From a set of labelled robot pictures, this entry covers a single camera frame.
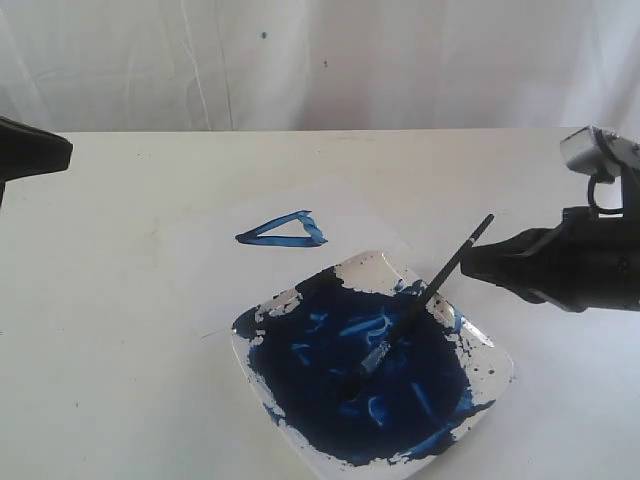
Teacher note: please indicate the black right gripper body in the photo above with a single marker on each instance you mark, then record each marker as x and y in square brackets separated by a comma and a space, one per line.
[592, 260]

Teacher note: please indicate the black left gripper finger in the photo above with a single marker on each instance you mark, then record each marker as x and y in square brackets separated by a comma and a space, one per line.
[27, 151]

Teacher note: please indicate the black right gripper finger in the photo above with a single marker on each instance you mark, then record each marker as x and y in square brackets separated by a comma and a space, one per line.
[518, 264]

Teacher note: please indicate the black paintbrush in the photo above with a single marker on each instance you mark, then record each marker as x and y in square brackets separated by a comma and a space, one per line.
[430, 290]

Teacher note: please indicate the white paper sheet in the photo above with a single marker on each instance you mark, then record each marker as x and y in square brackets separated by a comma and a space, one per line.
[218, 278]

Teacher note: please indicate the white backdrop curtain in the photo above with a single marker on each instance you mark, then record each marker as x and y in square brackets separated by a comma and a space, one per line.
[312, 65]

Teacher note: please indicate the white square paint plate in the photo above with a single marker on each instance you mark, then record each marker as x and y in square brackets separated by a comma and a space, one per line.
[433, 387]

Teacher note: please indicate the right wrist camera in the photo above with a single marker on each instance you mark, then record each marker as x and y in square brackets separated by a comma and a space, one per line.
[600, 153]

